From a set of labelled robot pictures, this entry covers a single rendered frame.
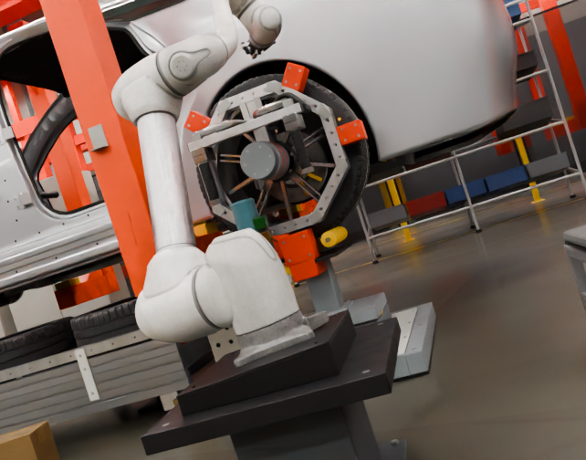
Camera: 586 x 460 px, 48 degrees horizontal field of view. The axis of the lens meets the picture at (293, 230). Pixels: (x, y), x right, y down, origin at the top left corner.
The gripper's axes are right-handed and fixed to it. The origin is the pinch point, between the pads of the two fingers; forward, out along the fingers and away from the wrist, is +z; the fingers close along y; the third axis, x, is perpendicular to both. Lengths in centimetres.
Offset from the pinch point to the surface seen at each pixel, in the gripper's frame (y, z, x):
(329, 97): 21.3, -13.6, -24.4
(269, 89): 0.0, -13.2, -17.4
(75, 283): -129, 293, -79
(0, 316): -253, 532, -104
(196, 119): -27.1, -0.3, -20.3
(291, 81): 7.9, -16.6, -16.7
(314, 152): 23, 37, -39
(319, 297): 3, 2, -97
